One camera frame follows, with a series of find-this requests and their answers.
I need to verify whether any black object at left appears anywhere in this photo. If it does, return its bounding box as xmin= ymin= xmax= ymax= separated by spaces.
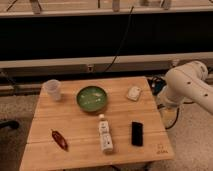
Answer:
xmin=0 ymin=120 xmax=19 ymax=129

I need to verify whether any black hanging cable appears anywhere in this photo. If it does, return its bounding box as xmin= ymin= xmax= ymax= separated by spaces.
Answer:
xmin=103 ymin=5 xmax=135 ymax=73

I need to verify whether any black rectangular block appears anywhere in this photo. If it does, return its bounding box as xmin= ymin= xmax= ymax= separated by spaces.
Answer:
xmin=131 ymin=122 xmax=143 ymax=146

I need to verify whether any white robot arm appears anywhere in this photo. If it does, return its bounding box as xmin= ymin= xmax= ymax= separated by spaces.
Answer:
xmin=158 ymin=61 xmax=213 ymax=115

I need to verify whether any clear plastic cup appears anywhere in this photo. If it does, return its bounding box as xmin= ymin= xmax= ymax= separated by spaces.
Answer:
xmin=43 ymin=79 xmax=61 ymax=101

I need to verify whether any red chili pepper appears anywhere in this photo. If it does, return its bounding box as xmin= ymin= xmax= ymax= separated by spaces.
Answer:
xmin=52 ymin=130 xmax=68 ymax=151

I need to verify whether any black floor cable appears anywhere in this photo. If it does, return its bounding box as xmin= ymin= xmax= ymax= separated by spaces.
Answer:
xmin=156 ymin=103 xmax=195 ymax=131

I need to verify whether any white plastic bottle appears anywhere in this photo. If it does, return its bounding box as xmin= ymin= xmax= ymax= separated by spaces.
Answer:
xmin=98 ymin=114 xmax=113 ymax=154

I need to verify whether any blue connector box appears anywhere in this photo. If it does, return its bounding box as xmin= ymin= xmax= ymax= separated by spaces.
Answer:
xmin=151 ymin=77 xmax=166 ymax=95

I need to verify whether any green bowl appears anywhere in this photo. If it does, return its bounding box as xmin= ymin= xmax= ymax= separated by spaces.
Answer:
xmin=76 ymin=86 xmax=108 ymax=112

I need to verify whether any white computer mouse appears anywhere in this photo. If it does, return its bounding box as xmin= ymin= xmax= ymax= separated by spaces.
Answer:
xmin=126 ymin=86 xmax=142 ymax=101

